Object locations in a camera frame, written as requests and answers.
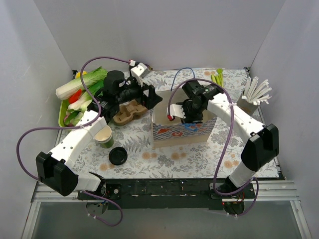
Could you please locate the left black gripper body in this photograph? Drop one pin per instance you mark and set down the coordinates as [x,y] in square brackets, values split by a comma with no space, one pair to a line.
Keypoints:
[145,94]

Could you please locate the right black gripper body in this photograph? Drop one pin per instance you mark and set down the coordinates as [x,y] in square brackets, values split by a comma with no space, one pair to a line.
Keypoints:
[192,117]

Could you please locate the cardboard cup carrier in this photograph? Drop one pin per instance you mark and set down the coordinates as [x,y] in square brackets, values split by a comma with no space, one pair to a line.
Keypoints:
[129,111]

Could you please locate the checkered paper takeout bag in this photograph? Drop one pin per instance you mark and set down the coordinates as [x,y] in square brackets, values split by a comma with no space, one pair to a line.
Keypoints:
[171,133]

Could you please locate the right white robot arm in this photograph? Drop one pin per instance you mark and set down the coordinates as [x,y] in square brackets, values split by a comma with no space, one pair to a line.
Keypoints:
[261,141]

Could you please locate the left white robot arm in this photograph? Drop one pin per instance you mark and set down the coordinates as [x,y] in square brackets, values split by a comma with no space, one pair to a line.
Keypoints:
[55,167]

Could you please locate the floral table mat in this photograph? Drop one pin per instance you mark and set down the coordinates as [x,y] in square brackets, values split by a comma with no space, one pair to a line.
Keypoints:
[196,160]

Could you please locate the long white cabbage toy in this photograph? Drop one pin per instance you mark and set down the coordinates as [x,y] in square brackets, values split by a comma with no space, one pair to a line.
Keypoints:
[74,85]

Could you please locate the celery stalk toy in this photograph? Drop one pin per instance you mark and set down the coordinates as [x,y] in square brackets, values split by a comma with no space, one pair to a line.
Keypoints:
[217,77]

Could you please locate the red pepper toy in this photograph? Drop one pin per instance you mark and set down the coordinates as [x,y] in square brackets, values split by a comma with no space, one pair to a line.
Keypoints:
[73,98]

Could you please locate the stacked green paper cups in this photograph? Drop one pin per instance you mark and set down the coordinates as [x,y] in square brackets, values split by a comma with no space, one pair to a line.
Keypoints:
[105,137]

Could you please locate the straw holder with straws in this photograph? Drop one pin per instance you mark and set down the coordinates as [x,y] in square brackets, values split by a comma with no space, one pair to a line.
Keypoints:
[254,94]

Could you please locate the green vegetable basket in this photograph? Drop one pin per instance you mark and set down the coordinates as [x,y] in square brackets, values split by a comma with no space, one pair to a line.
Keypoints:
[70,114]

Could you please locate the black cup lid on mat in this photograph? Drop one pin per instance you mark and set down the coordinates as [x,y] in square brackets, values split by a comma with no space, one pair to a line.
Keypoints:
[118,156]

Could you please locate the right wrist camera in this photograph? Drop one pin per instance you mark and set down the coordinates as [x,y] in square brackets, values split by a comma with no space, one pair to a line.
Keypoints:
[175,110]

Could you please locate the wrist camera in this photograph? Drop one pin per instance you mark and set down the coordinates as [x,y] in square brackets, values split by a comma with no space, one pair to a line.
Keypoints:
[175,110]
[139,72]

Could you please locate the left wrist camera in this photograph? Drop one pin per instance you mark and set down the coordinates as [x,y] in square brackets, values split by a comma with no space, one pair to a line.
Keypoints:
[139,72]

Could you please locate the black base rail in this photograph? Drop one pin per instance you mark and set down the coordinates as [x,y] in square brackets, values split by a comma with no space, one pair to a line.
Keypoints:
[162,193]

